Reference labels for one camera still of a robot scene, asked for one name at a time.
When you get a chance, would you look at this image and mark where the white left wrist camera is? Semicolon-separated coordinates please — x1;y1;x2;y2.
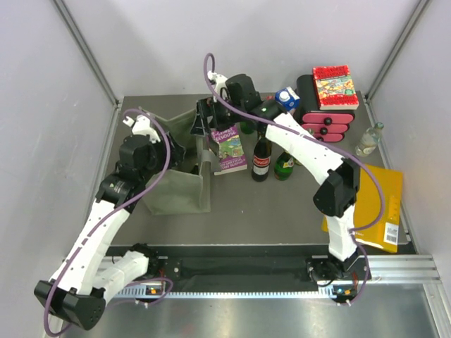
123;115;161;144

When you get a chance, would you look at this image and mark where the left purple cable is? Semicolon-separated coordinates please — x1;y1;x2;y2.
43;108;174;337

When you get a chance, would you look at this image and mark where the aluminium frame rail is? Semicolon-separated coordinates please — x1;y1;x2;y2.
98;255;440;303

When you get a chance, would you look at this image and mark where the clear green-cap bottle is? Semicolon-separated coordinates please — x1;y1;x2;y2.
355;122;384;157

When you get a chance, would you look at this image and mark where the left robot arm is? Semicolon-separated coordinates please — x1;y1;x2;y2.
34;128;185;337

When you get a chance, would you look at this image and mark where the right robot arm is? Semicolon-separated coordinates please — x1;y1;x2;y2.
192;70;360;280

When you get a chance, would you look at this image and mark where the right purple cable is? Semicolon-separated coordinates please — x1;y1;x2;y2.
203;52;386;306

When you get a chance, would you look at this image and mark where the cola bottle red cap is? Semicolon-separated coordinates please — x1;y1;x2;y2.
252;137;272;182

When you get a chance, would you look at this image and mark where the red comic book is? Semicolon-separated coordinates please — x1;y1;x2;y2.
312;65;359;111

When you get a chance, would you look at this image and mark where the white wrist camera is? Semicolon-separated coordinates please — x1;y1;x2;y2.
207;70;228;98
123;115;161;144

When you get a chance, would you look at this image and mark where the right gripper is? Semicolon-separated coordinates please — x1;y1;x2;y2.
190;95;245;138

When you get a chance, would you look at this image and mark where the blue juice carton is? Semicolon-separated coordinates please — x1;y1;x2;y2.
275;87;300;115

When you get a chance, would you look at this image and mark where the black pink drawer unit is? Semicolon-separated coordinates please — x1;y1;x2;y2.
294;75;355;143

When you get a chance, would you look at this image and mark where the purple cable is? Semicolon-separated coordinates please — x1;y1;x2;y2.
43;108;174;337
203;52;386;306

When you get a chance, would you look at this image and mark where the purple treehouse book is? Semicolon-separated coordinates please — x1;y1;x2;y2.
211;126;247;175

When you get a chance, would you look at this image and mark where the yellow folder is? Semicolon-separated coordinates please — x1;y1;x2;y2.
322;165;402;261

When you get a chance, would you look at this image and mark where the green perrier bottle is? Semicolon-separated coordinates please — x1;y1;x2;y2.
274;151;295;181
240;121;255;134

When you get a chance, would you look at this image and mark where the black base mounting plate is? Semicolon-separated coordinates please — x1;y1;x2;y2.
119;246;373;292

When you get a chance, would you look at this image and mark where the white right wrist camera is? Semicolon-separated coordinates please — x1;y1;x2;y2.
207;70;228;98

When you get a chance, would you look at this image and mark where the green canvas bag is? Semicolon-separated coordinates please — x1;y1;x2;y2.
142;109;220;215

